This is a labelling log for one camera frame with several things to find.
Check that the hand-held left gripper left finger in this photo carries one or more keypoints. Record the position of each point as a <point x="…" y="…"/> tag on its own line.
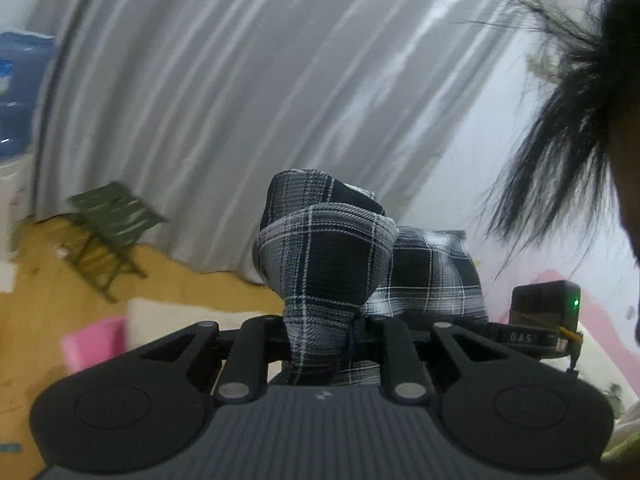
<point x="260" y="340"/>

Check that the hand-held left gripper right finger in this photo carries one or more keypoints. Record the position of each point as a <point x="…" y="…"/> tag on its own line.
<point x="395" y="345"/>

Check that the black white plaid shirt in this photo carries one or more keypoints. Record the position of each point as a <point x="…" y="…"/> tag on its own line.
<point x="320" y="260"/>

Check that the beige folded cloth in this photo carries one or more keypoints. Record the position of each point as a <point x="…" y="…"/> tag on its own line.
<point x="165" y="315"/>

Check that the pink plastic basin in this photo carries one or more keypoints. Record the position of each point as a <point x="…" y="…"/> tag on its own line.
<point x="95" y="345"/>

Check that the green folding stool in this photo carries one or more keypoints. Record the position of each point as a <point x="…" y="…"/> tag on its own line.
<point x="115" y="212"/>

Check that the person's head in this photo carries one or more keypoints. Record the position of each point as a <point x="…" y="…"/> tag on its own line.
<point x="620" y="110"/>

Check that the grey satin curtain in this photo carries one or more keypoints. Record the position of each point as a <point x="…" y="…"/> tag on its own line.
<point x="200" y="85"/>

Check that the white water dispenser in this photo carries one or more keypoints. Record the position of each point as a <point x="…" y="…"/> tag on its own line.
<point x="10" y="200"/>

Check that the blue water jug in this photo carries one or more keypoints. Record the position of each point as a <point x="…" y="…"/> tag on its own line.
<point x="22" y="95"/>

